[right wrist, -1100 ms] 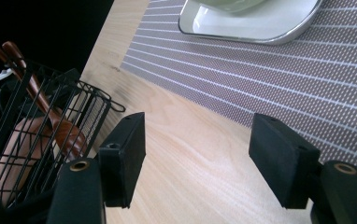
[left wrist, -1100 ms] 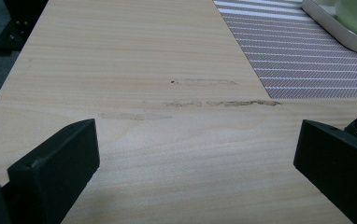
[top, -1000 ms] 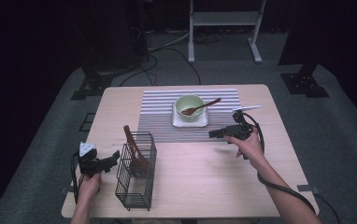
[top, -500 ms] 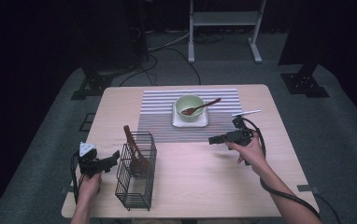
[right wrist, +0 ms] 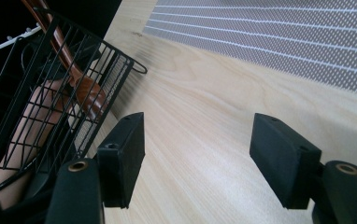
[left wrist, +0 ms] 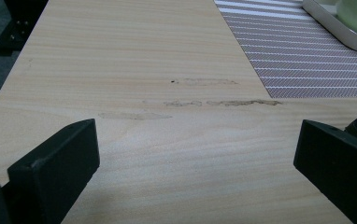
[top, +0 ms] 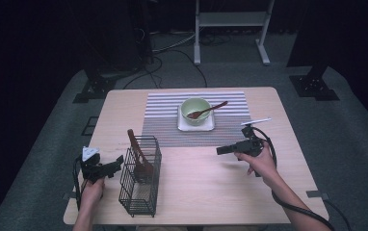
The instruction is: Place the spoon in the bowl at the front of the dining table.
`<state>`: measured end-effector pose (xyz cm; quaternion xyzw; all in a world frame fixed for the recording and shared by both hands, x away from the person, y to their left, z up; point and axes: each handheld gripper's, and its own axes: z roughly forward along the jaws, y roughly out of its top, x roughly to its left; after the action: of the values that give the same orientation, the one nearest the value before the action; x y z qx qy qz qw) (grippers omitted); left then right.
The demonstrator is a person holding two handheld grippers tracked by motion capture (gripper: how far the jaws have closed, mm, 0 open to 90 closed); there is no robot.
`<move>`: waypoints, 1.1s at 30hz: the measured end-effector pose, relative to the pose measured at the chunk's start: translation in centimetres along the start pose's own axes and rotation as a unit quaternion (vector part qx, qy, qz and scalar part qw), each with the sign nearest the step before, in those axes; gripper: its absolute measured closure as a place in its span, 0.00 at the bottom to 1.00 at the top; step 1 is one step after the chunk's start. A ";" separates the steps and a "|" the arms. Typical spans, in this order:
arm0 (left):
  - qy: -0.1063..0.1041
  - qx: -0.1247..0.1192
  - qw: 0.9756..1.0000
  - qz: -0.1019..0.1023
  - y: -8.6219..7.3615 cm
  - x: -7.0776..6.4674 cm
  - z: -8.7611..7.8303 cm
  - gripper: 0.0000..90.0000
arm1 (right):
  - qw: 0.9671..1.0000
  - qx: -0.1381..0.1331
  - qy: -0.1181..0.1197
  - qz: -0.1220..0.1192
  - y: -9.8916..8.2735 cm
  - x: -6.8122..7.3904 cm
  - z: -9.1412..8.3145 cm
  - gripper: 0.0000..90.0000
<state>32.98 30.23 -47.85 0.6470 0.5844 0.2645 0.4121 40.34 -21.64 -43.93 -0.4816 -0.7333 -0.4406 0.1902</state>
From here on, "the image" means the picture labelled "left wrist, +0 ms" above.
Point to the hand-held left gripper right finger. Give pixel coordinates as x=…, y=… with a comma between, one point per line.
x=338, y=168

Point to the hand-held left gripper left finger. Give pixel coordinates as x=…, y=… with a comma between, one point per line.
x=55, y=168

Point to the striped woven placemat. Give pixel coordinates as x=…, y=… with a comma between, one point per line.
x=298, y=59

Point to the white tray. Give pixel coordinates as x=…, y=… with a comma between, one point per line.
x=335, y=26

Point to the black metal stand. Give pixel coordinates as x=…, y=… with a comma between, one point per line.
x=14, y=28

